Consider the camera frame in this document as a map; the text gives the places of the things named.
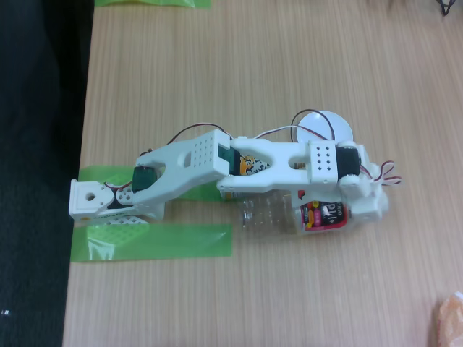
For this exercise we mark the orange plastic bag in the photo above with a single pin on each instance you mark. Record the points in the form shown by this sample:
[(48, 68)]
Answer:
[(452, 321)]

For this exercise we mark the small white round plate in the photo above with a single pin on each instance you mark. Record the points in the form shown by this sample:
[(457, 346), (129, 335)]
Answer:
[(340, 124)]

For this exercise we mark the long green tape strip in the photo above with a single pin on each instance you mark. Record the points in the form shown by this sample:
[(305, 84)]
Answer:
[(181, 242)]

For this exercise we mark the clear plastic bottle red label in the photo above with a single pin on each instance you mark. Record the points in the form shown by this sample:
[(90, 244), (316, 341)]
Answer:
[(267, 220)]

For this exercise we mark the orange drink bottle can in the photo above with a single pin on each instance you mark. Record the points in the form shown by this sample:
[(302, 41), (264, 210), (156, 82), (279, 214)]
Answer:
[(249, 166)]

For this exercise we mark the green tape at table edge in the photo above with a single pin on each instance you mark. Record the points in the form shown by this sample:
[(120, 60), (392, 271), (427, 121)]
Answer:
[(162, 3)]

